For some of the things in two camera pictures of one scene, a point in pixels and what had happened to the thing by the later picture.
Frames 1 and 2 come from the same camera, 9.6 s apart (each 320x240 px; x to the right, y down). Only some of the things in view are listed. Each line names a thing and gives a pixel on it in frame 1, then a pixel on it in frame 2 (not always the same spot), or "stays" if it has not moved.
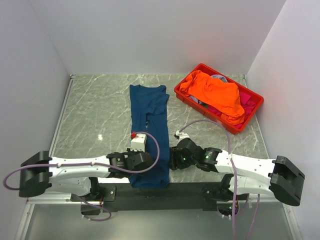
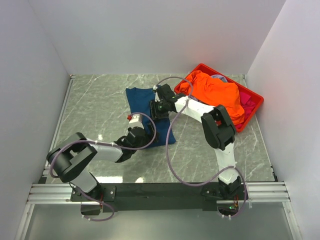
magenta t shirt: (247, 104) stays
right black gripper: (174, 154) → (155, 114)
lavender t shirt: (220, 77) stays
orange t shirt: (224, 97) stays
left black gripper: (130, 152) → (149, 137)
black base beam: (177, 197) stays
